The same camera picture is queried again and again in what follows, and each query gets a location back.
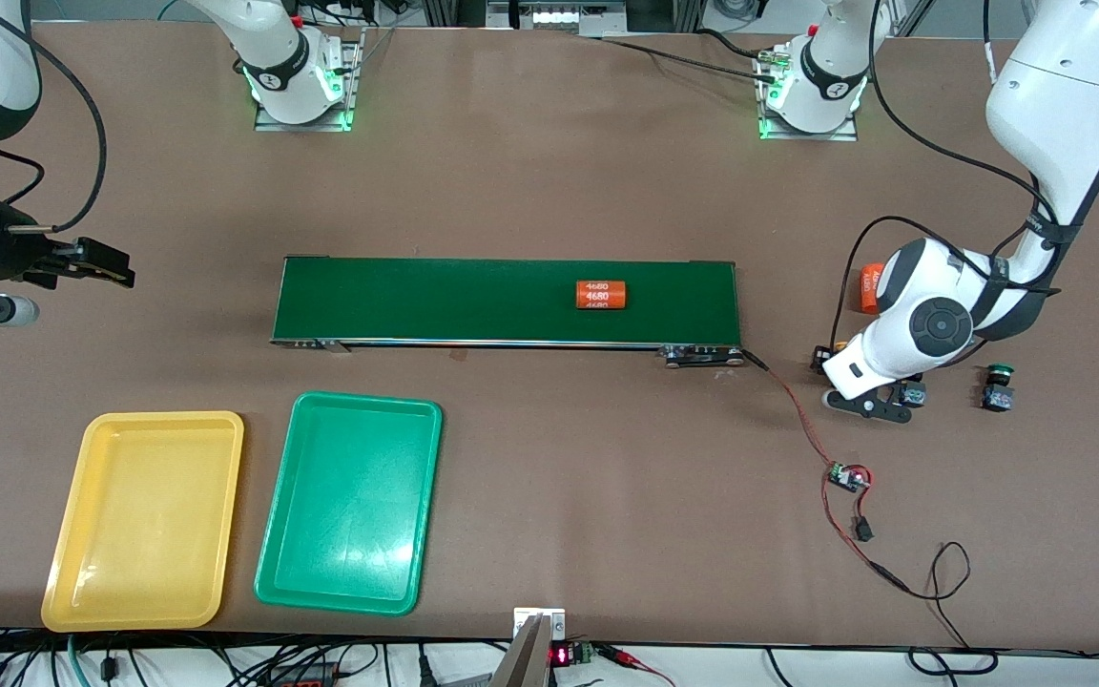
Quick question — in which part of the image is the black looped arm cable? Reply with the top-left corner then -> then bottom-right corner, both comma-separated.
0,140 -> 47,206

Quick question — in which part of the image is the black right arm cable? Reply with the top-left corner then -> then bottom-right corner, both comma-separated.
0,0 -> 110,235

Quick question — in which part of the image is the grey metal pole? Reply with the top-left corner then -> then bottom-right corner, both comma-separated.
490,615 -> 550,687

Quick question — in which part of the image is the white bracket plate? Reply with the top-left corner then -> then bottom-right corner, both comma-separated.
513,608 -> 567,640

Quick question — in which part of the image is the green push button red indicator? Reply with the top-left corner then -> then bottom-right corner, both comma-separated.
980,363 -> 1017,413

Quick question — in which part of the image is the thin black cable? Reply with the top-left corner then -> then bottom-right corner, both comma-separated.
869,541 -> 1001,676

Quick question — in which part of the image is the black cable bundle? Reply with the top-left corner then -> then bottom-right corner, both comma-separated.
578,29 -> 779,82

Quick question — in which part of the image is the aluminium frame rack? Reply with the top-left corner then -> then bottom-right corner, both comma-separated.
421,0 -> 703,34

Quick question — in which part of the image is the red clip lead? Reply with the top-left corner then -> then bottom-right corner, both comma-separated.
597,644 -> 676,687

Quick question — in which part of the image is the green belt conveyor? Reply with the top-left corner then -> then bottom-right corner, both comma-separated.
269,255 -> 749,369

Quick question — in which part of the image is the black power strip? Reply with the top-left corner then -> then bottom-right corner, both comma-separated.
263,663 -> 342,687

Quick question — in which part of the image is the green plastic tray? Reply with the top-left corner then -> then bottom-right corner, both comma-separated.
254,391 -> 444,616

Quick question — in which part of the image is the red and black wire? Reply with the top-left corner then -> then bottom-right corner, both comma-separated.
740,349 -> 877,545

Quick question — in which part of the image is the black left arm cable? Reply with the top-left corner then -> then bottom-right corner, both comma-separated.
834,38 -> 1066,354

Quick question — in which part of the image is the small black circuit board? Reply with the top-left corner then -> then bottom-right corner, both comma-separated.
826,461 -> 873,494

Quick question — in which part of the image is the yellow plastic tray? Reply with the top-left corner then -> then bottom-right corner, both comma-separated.
40,411 -> 246,633

